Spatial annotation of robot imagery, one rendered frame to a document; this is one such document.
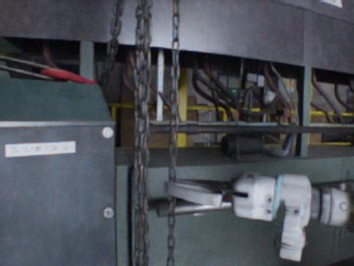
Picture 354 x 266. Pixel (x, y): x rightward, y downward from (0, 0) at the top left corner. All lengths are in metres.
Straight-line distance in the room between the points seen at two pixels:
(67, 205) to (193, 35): 0.78
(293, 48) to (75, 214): 1.12
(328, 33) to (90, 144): 1.29
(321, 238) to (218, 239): 0.61
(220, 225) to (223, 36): 0.77
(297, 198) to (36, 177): 0.38
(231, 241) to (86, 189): 0.81
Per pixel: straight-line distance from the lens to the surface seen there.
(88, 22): 0.95
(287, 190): 0.40
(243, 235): 1.14
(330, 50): 1.45
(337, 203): 0.42
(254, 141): 1.19
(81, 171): 0.41
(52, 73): 0.51
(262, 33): 1.17
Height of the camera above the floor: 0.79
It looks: 4 degrees down
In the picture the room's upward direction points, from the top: 1 degrees clockwise
